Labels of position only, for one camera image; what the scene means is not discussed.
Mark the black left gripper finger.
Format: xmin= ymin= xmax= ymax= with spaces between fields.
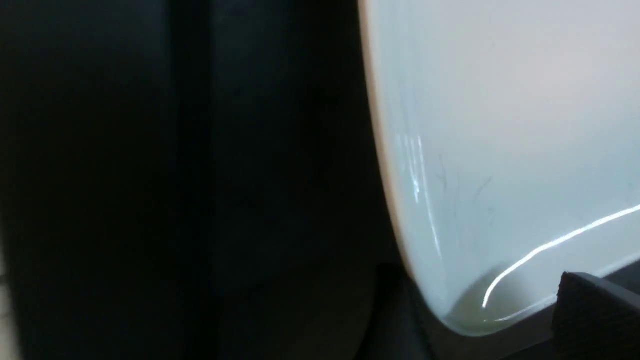
xmin=551 ymin=272 xmax=640 ymax=360

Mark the white square rice plate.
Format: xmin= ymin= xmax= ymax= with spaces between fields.
xmin=358 ymin=0 xmax=640 ymax=337

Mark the black serving tray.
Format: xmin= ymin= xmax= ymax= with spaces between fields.
xmin=1 ymin=0 xmax=639 ymax=360

